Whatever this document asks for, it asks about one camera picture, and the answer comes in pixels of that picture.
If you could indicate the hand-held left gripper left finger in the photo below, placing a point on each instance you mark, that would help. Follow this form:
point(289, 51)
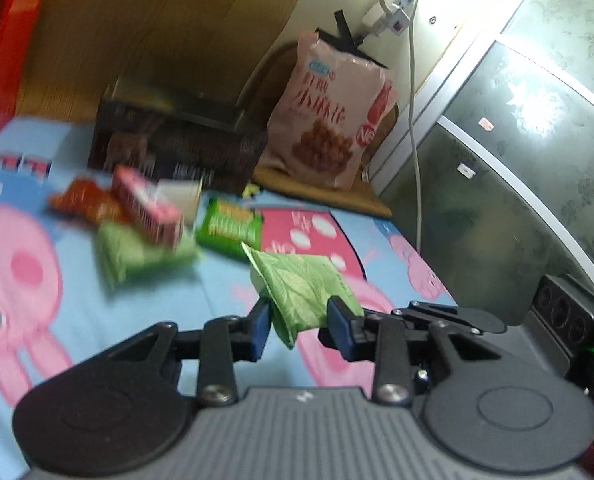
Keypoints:
point(258, 332)

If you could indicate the orange-red snack packet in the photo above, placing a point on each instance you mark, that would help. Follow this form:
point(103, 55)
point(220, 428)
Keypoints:
point(84, 200)

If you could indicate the white jelly cup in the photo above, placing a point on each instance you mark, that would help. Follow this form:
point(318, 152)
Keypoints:
point(184, 200)

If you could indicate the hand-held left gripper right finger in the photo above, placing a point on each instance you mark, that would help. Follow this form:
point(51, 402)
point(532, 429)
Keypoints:
point(341, 332)

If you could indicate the frosted glass sliding door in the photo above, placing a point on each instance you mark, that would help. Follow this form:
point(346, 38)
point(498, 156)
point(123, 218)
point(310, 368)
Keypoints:
point(502, 160)

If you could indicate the dark cardboard box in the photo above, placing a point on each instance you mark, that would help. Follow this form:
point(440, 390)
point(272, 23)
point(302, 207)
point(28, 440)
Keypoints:
point(177, 140)

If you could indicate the red cardboard box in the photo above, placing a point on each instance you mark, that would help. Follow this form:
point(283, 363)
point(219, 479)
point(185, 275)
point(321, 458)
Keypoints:
point(7, 50)

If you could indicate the pink snack box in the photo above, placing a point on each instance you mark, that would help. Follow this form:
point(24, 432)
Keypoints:
point(144, 205)

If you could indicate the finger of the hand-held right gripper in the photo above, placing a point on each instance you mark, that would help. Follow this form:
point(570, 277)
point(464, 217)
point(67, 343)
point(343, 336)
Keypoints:
point(457, 316)

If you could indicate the cartoon-print blue bed sheet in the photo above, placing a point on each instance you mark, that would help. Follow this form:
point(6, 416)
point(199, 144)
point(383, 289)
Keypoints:
point(217, 290)

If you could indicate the wooden headboard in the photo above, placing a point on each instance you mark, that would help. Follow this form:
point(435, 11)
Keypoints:
point(152, 20)

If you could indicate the large pink snack bag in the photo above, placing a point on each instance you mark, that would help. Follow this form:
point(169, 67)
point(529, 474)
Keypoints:
point(327, 120)

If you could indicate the light green leaf-print packet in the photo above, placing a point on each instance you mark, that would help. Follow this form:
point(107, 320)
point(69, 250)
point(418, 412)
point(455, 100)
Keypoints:
point(127, 252)
point(297, 290)

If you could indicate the green biscuit packet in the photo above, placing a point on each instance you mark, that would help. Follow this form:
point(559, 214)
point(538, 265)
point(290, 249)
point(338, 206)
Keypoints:
point(227, 227)

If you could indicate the brown woven mat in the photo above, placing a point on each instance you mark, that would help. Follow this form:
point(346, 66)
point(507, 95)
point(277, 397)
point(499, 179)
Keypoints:
point(362, 200)

